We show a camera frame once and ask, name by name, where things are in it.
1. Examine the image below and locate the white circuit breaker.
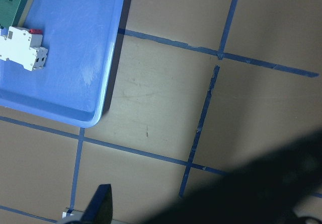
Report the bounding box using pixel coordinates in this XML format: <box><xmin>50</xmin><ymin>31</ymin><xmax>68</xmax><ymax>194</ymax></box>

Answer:
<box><xmin>1</xmin><ymin>26</ymin><xmax>48</xmax><ymax>71</ymax></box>

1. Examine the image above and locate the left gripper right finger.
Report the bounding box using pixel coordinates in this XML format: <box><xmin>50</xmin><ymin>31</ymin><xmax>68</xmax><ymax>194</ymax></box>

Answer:
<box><xmin>148</xmin><ymin>130</ymin><xmax>321</xmax><ymax>223</ymax></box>

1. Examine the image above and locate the blue plastic tray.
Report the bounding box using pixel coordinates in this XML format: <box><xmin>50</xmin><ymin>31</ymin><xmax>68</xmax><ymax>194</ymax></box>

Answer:
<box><xmin>1</xmin><ymin>0</ymin><xmax>124</xmax><ymax>128</ymax></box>

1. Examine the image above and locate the green terminal block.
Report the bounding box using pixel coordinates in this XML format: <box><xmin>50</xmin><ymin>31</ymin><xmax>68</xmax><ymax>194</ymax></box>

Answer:
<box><xmin>1</xmin><ymin>0</ymin><xmax>32</xmax><ymax>29</ymax></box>

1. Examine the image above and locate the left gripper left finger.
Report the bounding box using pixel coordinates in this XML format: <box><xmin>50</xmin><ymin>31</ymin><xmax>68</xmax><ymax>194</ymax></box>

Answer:
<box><xmin>57</xmin><ymin>184</ymin><xmax>113</xmax><ymax>223</ymax></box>

